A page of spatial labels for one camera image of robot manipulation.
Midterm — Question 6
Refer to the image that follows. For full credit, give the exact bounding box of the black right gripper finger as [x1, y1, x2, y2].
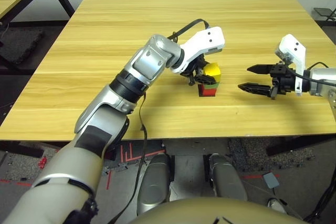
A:
[237, 82, 275, 99]
[246, 64, 274, 76]

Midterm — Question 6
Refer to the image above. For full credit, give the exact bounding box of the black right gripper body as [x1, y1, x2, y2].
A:
[269, 62, 297, 101]

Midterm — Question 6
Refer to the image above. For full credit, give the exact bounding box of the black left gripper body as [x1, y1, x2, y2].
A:
[181, 55, 211, 87]

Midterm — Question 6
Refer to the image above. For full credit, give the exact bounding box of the green wooden block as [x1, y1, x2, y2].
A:
[200, 81, 219, 90]

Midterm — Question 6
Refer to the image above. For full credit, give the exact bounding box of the yellow wooden block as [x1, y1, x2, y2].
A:
[204, 61, 222, 83]

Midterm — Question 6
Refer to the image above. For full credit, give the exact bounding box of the red wooden block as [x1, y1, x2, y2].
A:
[198, 84, 218, 98]

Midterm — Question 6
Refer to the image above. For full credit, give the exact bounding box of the black speckled floor mat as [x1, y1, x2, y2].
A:
[227, 136, 316, 171]

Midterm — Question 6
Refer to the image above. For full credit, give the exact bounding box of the black stand tray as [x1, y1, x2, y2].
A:
[313, 7, 336, 17]

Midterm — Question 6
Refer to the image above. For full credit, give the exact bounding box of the black tripod stand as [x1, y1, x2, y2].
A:
[325, 6, 336, 22]

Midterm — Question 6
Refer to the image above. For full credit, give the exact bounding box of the grey foot pedal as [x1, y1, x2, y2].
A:
[262, 172, 281, 189]

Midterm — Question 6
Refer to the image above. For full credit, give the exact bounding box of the grey right robot leg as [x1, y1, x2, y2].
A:
[208, 152, 249, 203]

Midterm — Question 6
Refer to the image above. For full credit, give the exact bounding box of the white person's shoe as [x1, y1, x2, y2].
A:
[267, 197, 289, 215]

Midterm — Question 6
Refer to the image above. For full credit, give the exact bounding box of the tan robot torso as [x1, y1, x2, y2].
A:
[129, 197, 308, 224]

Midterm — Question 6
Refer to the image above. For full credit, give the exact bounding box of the black foam floor mat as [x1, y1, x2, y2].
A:
[0, 28, 45, 65]

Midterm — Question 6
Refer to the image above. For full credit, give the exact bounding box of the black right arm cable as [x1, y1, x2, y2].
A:
[287, 61, 336, 88]

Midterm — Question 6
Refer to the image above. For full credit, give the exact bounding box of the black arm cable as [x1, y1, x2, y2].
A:
[107, 18, 210, 224]
[287, 61, 336, 88]

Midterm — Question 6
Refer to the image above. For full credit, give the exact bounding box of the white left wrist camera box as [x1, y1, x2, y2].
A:
[169, 26, 226, 75]

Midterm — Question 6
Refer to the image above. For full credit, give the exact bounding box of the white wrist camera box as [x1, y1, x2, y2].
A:
[169, 26, 226, 75]
[274, 33, 308, 97]

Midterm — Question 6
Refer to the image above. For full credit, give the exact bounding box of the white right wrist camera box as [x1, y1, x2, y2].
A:
[274, 33, 308, 97]

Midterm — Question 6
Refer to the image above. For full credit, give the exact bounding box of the black table frame bar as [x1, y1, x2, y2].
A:
[265, 134, 336, 157]

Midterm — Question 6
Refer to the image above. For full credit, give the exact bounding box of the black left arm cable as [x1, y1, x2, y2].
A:
[107, 18, 210, 224]

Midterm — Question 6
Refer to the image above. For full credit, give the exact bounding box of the black loose cable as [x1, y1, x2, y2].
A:
[303, 179, 336, 222]

